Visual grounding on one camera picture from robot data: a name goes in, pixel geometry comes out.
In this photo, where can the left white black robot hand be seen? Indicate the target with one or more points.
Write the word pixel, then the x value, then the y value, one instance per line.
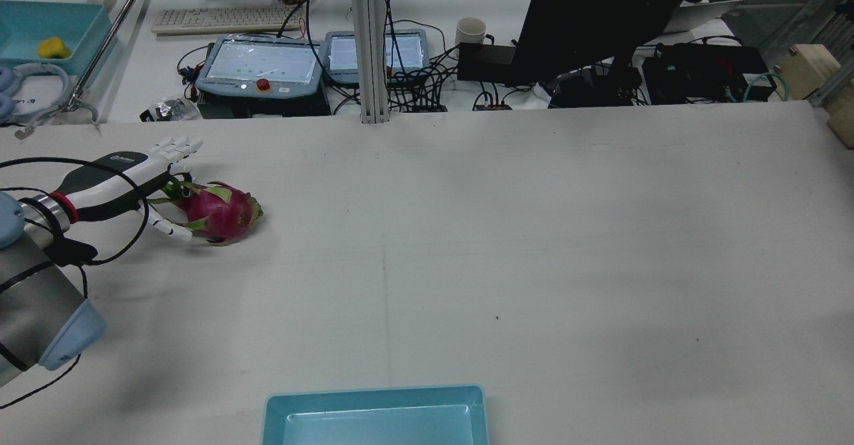
pixel 107 178

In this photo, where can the pink dragon fruit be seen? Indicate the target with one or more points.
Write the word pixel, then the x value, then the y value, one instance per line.
pixel 220 211

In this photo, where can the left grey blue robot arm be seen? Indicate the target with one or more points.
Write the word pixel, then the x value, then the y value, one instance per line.
pixel 33 291

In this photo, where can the clear plastic bag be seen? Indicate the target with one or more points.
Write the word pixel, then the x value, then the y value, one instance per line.
pixel 170 108

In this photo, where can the white blue headphones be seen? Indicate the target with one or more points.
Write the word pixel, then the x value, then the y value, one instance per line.
pixel 7 105

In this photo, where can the silver reacher grabber stick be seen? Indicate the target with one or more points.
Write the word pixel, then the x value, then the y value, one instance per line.
pixel 107 38

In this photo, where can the yellow toy object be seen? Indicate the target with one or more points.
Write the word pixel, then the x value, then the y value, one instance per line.
pixel 53 48

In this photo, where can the light blue storage bin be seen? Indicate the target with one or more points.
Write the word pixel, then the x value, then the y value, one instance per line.
pixel 27 31

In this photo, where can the white keyboard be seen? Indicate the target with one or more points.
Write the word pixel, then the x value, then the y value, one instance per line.
pixel 220 19

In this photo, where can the teach pendant with red button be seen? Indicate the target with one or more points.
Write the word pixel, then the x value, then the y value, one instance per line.
pixel 267 61

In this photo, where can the black pendant stand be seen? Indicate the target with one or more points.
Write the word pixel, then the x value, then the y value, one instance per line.
pixel 293 106

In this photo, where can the teach pendant blue grey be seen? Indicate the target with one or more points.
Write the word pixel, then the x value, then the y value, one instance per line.
pixel 407 55

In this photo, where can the grey USB hub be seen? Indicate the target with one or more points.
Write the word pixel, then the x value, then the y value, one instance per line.
pixel 492 107
pixel 430 107

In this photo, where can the light blue plastic tray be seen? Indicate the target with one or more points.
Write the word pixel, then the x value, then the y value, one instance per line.
pixel 373 425

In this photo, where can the white mug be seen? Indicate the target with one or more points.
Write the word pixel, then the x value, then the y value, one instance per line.
pixel 470 35

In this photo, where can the black flat device box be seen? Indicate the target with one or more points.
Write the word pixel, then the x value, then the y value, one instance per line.
pixel 484 61

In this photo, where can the black desktop box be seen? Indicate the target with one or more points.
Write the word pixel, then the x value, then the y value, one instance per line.
pixel 587 91

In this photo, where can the black Huawei monitor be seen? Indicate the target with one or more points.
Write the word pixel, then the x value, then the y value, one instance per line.
pixel 587 25

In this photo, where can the black mini PC red logo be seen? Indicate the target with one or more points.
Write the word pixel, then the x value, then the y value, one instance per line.
pixel 700 75

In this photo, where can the wooden block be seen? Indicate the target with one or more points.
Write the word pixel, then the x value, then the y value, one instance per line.
pixel 810 65
pixel 844 121

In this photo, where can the aluminium profile post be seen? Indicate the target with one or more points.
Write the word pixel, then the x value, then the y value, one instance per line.
pixel 370 45

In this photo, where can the aluminium frame strut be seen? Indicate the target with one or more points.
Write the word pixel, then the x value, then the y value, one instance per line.
pixel 817 11

